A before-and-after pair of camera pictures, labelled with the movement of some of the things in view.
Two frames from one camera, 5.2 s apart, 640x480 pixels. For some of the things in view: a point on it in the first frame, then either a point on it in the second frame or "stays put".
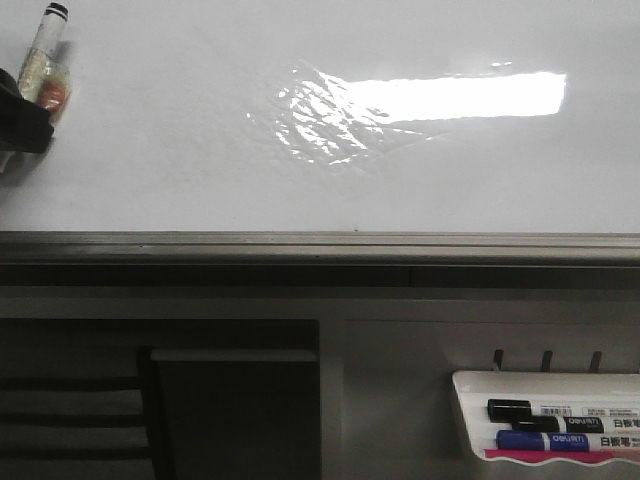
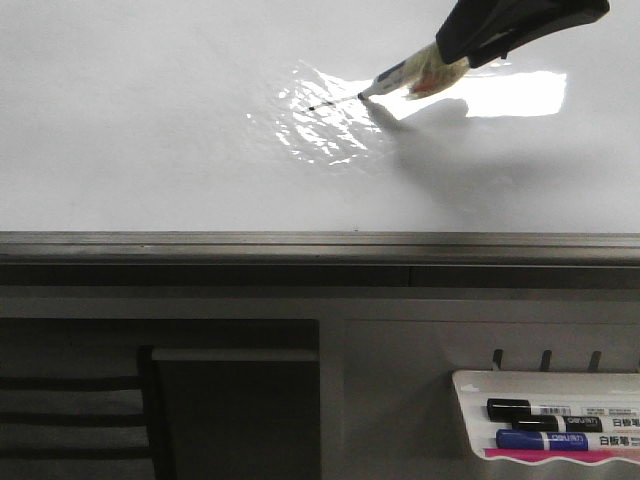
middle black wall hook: x=547 y=360 stays put
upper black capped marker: x=506 y=410 stays put
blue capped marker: x=540 y=440 stays put
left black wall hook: x=498 y=356 stays put
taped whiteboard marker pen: x=46 y=75 -> x=424 y=73
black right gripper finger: x=25 y=127 -> x=472 y=23
